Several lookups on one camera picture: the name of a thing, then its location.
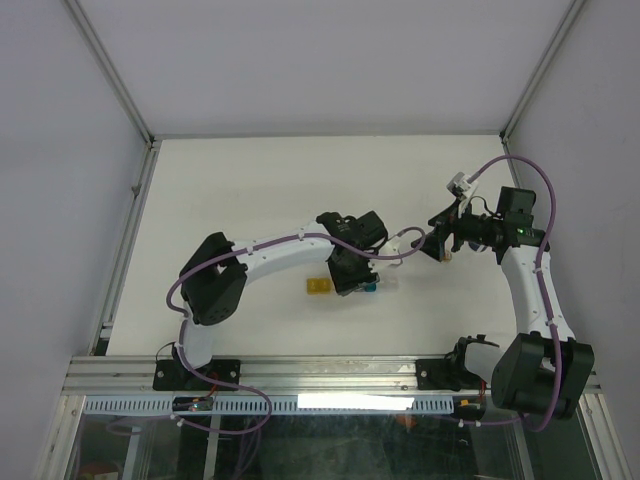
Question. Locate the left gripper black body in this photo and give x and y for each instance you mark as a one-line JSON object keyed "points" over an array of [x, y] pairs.
{"points": [[353, 274]]}

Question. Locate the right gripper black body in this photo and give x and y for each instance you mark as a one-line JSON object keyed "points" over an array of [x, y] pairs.
{"points": [[462, 224]]}

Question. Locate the weekly pill organizer box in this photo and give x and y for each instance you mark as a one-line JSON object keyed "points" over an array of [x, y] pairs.
{"points": [[326, 286]]}

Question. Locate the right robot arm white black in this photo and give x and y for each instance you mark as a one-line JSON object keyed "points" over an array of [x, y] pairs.
{"points": [[545, 369]]}

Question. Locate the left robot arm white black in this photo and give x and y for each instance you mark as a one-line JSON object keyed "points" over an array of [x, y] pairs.
{"points": [[213, 279]]}

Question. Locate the white pill bottle blue label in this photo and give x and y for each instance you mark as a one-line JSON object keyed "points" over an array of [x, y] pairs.
{"points": [[477, 247]]}

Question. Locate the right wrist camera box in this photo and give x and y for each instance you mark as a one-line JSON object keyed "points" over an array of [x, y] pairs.
{"points": [[462, 184]]}

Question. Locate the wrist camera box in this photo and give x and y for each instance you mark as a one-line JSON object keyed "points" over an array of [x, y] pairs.
{"points": [[462, 184], [391, 248]]}

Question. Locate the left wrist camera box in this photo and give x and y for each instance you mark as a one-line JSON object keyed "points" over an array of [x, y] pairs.
{"points": [[391, 248]]}

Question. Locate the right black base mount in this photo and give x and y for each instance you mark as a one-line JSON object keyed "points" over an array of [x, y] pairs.
{"points": [[469, 365]]}

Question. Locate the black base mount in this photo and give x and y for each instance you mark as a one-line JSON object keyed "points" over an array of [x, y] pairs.
{"points": [[171, 375], [469, 365]]}

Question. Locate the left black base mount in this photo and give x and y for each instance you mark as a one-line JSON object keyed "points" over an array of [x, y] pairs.
{"points": [[171, 375]]}

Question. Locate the right aluminium frame post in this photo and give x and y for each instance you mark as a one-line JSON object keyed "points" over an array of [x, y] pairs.
{"points": [[560, 34]]}

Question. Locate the aluminium frame post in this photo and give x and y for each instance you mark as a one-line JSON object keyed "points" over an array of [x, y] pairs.
{"points": [[97, 49], [560, 34]]}

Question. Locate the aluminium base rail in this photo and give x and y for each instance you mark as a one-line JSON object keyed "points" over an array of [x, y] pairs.
{"points": [[274, 375]]}

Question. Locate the grey slotted cable duct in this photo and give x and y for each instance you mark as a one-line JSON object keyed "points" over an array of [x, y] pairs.
{"points": [[314, 404]]}

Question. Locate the left aluminium frame post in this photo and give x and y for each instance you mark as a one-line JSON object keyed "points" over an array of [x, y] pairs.
{"points": [[97, 49]]}

